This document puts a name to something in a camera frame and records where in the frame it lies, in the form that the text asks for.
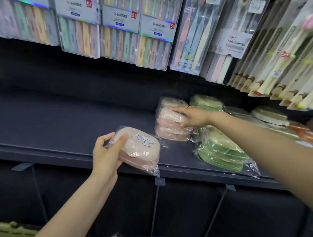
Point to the person's left hand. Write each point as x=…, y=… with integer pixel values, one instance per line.
x=104, y=158

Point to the person's right hand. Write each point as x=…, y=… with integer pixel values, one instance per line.
x=198, y=117

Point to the person's left thumb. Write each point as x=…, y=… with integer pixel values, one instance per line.
x=118, y=145

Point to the person's right thumb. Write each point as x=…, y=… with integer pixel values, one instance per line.
x=187, y=124

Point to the pink soap box with label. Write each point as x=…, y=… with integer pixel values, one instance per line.
x=140, y=149

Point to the person's right forearm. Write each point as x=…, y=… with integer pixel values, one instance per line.
x=264, y=149

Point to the person's left forearm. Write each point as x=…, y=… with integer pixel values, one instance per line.
x=80, y=207

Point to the green wrapped soap box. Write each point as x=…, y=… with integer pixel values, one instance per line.
x=237, y=111
x=221, y=164
x=217, y=139
x=207, y=102
x=269, y=114
x=255, y=121
x=282, y=130

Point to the dark grey store shelf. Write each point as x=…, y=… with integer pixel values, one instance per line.
x=73, y=122

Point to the clear shelf label holder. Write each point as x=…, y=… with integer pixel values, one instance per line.
x=22, y=166
x=160, y=181
x=230, y=187

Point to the clear pack of coloured toothbrushes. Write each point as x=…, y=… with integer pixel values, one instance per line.
x=195, y=36

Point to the pastel toothbrush multipack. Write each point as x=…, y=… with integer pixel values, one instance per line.
x=156, y=41
x=29, y=23
x=119, y=36
x=78, y=31

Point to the white label toothbrush pack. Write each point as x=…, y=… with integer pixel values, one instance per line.
x=232, y=41

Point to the row of hanging toothbrush packets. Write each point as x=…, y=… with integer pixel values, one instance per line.
x=281, y=61

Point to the orange wrapped soap box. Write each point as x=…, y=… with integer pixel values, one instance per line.
x=302, y=131

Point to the green shopping basket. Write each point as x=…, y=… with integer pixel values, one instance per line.
x=14, y=230

